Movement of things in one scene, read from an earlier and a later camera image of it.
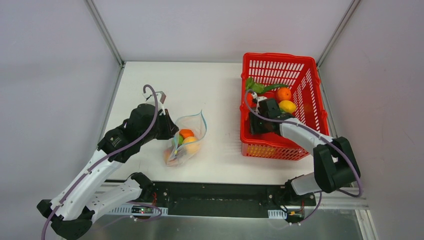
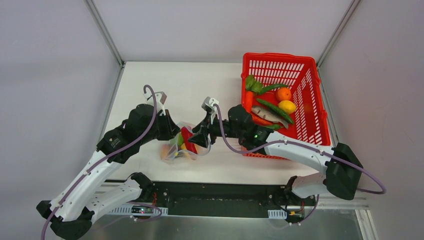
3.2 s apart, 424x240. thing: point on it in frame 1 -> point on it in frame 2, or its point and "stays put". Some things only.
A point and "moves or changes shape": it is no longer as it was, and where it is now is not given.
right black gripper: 257,124 -> 208,131
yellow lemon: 287,106 stays put
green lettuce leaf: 257,87 stays put
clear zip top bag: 190,130 moves or changes shape
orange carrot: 249,98 stays put
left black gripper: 167,125 stays put
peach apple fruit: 189,139 moves or changes shape
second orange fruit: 283,93 stays put
